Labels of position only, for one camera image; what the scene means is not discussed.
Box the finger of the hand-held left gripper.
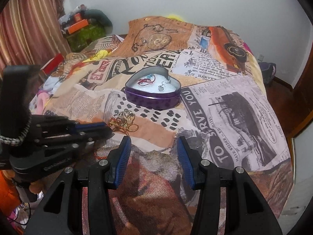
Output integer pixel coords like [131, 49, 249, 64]
[36, 115, 110, 135]
[36, 132, 115, 161]

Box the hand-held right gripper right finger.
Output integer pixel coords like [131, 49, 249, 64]
[176, 136, 283, 235]

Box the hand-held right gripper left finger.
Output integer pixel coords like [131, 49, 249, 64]
[24, 136, 132, 235]

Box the pile of gold rings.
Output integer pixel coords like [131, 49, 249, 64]
[109, 110, 139, 135]

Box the purple heart-shaped tin box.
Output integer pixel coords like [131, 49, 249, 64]
[125, 66, 182, 110]

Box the red box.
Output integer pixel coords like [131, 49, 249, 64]
[40, 53, 64, 76]

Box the newspaper printed blanket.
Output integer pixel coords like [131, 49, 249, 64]
[29, 15, 294, 235]

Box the yellow cloth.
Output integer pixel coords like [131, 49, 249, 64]
[84, 49, 115, 62]

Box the silver pendant earring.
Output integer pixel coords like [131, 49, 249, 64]
[158, 80, 172, 92]

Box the striped pink curtain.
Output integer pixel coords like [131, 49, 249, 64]
[0, 0, 72, 66]

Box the orange cloth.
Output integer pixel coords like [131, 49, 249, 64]
[0, 170, 23, 217]

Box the orange box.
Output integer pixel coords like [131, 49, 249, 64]
[67, 19, 89, 35]

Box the purple bag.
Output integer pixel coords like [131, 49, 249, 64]
[258, 62, 277, 87]

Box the braided grey lanyard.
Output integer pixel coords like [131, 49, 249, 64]
[0, 115, 33, 145]

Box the red cord bracelet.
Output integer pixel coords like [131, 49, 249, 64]
[137, 76, 157, 86]

